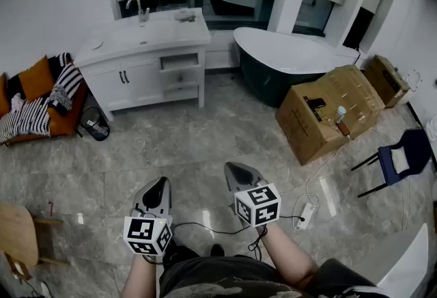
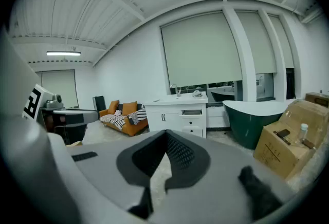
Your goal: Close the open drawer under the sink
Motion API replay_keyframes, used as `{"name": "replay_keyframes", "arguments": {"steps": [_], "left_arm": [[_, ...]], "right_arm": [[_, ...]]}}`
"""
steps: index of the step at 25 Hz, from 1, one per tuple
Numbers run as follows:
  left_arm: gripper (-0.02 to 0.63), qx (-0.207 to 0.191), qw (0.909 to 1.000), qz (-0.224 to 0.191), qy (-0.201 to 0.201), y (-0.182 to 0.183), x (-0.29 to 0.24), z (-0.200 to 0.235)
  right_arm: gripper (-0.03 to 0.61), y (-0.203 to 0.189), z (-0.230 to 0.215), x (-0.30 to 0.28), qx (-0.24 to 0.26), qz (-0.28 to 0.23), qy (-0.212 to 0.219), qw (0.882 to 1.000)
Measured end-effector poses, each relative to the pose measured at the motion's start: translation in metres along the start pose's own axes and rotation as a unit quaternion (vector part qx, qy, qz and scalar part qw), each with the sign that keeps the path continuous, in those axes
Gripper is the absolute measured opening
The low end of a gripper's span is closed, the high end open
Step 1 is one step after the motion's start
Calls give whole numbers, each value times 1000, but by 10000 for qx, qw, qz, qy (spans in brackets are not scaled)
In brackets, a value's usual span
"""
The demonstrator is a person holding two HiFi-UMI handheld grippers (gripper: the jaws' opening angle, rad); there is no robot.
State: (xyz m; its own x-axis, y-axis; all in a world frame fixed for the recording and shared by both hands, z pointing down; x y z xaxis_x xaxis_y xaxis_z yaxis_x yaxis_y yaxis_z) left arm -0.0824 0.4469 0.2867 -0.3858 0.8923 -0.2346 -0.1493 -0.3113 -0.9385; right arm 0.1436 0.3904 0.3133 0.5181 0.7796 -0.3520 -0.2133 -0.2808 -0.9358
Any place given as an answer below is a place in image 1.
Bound orange cushion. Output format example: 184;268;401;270
16;55;56;103

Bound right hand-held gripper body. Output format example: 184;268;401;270
223;161;282;229

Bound black cable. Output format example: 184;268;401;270
171;220;252;236
248;213;306;262

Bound person's left forearm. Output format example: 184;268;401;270
119;252;165;298

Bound person's dark patterned clothing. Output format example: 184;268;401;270
158;244;392;298

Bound dark green bathtub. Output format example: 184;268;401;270
232;26;346;109

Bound orange sofa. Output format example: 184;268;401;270
0;53;90;148

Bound black white striped blanket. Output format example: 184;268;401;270
0;52;85;144

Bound chrome faucet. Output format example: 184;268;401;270
125;0;151;24

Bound white power strip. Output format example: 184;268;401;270
294;202;318;231

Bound large cardboard box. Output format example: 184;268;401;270
275;64;386;166

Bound wooden chair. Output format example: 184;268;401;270
0;203;70;283

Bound white cable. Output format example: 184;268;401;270
292;128;354;222

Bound white seat cushion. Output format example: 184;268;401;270
389;147;411;175

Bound white plain closed drawer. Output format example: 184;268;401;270
163;84;200;102

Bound black phone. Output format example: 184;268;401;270
305;96;327;109

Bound small clutter on vanity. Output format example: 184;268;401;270
173;7;197;23

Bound white tub rim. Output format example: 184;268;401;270
374;222;430;298

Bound blue chair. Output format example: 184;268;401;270
350;128;435;199

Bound small cardboard box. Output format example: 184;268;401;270
363;54;411;109

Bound black mesh waste bin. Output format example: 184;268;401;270
79;105;111;142

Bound person's right forearm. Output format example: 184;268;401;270
262;223;319;288

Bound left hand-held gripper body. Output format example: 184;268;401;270
123;176;175;257

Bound white sink vanity cabinet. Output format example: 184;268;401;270
72;7;213;122

